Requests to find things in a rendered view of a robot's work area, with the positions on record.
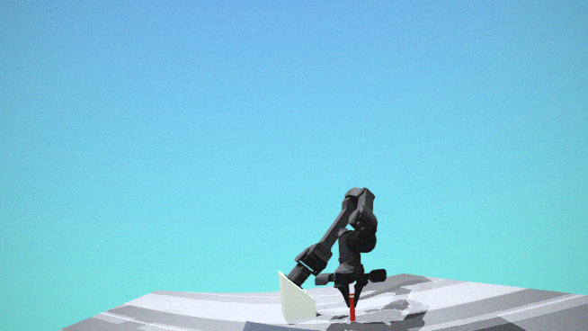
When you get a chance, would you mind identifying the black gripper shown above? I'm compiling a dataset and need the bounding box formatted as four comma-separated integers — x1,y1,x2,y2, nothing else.
315,253,387,308

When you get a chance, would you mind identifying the red peg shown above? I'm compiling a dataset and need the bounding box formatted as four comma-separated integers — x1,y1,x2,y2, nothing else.
349,293,355,321

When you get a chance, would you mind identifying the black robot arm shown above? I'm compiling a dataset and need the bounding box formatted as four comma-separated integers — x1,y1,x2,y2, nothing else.
284,187,378,290

